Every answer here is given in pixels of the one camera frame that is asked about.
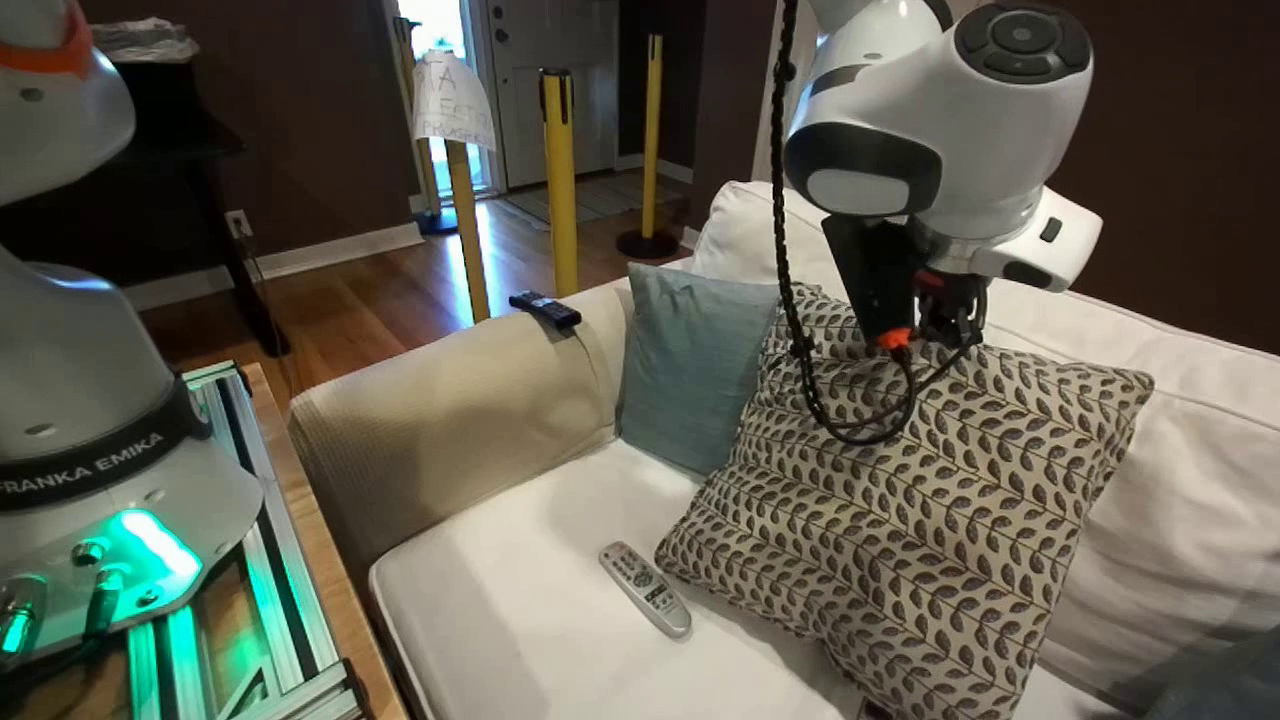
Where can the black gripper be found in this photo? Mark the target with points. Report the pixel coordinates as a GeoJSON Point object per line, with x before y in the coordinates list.
{"type": "Point", "coordinates": [899, 293]}

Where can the grey-blue pillow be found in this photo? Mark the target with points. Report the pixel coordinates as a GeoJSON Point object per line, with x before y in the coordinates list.
{"type": "Point", "coordinates": [689, 361]}

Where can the brown leaf-patterned pillow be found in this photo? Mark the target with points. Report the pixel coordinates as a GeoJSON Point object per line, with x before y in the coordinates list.
{"type": "Point", "coordinates": [927, 567]}

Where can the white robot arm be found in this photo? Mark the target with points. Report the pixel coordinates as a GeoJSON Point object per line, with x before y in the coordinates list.
{"type": "Point", "coordinates": [113, 492]}

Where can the black remote control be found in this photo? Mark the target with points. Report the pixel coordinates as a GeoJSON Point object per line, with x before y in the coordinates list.
{"type": "Point", "coordinates": [544, 311]}

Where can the silver remote control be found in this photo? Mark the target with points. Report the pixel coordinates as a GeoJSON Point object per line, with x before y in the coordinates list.
{"type": "Point", "coordinates": [645, 591]}

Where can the white sofa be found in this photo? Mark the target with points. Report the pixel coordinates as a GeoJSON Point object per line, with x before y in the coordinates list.
{"type": "Point", "coordinates": [475, 484]}

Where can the dark wooden side table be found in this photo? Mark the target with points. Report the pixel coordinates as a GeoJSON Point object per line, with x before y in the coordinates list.
{"type": "Point", "coordinates": [158, 206]}

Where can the far yellow stanchion post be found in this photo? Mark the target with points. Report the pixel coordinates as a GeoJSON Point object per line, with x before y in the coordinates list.
{"type": "Point", "coordinates": [651, 243]}

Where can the yellow stanchion post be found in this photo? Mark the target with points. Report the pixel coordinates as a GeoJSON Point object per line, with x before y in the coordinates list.
{"type": "Point", "coordinates": [560, 176]}
{"type": "Point", "coordinates": [651, 243]}

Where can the post with white cloth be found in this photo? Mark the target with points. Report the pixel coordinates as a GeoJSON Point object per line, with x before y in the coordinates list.
{"type": "Point", "coordinates": [448, 105]}

